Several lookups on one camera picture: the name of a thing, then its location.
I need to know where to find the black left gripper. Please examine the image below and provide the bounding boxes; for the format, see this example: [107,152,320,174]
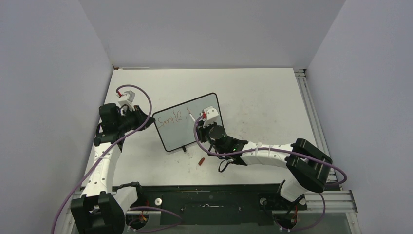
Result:
[117,105,155,133]

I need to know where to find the black framed whiteboard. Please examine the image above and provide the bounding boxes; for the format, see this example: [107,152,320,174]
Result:
[152,93,220,152]

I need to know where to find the red marker cap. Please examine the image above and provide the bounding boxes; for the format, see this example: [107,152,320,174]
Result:
[198,157,206,166]

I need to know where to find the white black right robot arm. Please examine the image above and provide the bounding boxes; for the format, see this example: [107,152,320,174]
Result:
[193,117,332,209]

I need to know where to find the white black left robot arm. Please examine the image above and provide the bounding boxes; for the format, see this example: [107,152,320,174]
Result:
[70,103,155,234]

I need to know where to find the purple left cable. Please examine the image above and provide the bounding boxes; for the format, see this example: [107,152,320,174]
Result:
[51,84,183,234]

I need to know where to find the purple cable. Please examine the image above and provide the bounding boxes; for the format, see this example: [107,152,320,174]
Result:
[51,84,183,234]
[193,116,348,232]

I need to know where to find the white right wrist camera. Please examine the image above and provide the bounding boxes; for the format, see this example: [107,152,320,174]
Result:
[202,106,220,127]

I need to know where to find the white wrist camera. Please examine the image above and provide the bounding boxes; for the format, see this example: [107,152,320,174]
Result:
[202,106,220,127]
[117,91,135,109]

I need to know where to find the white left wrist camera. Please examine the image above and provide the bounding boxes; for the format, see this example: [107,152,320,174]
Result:
[117,91,135,109]

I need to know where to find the black base frame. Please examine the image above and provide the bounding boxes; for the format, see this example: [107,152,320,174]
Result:
[126,184,326,231]

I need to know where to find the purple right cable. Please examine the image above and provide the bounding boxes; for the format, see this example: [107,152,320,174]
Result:
[193,116,348,232]

